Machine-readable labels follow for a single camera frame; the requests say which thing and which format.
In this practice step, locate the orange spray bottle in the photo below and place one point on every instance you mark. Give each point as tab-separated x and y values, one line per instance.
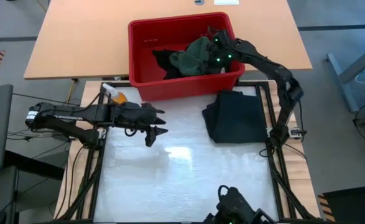
118	98

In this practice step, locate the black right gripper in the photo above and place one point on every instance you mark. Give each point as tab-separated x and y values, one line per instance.
221	49

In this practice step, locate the green polo shirt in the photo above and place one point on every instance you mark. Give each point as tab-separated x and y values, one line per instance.
188	62

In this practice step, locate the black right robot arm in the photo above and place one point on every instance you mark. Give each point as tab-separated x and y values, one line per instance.
289	90

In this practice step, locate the black hazard striped box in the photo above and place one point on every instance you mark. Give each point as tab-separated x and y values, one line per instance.
353	207

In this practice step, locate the white label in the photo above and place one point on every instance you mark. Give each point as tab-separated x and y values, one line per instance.
226	2

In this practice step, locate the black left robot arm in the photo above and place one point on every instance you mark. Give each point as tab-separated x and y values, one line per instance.
61	116

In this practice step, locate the red plastic laundry bin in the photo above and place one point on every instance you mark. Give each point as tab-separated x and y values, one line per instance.
141	62

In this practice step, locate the grey metal table stand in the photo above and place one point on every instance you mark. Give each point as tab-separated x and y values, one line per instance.
340	79

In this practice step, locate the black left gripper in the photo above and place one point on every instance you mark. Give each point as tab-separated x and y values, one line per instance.
135	116

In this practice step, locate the grey desk grommet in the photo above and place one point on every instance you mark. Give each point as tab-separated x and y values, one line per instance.
199	2

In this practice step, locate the white metal bracket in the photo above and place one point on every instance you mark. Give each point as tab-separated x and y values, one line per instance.
102	133

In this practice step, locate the tan wooden desk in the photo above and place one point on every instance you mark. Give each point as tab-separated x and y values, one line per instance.
76	37

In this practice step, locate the black garment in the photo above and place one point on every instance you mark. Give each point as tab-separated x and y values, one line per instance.
165	62

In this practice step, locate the dark navy garment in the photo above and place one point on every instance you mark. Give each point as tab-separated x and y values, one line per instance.
235	118

